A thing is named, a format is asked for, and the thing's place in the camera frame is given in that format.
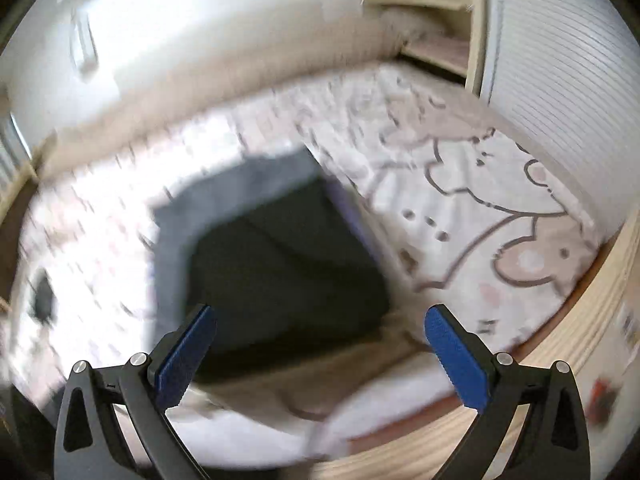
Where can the grey cloth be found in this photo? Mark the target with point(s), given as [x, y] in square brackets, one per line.
[172, 240]

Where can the orange object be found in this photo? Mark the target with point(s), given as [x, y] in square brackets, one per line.
[605, 395]

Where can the black garment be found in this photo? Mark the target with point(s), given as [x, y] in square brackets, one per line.
[285, 270]

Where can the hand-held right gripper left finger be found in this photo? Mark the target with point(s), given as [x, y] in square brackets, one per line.
[182, 360]

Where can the small black object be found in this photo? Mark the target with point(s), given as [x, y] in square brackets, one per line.
[42, 300]

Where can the cartoon printed bed sheet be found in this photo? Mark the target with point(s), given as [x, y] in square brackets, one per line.
[450, 200]

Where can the white wardrobe door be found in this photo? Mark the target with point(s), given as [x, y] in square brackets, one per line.
[550, 85]

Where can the white wall fixture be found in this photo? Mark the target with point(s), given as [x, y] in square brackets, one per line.
[82, 45]

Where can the beige padded headboard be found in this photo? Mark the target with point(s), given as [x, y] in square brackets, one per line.
[200, 100]

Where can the wooden bed frame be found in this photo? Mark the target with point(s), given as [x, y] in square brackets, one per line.
[595, 310]

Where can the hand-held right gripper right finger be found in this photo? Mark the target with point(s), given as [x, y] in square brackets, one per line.
[457, 355]

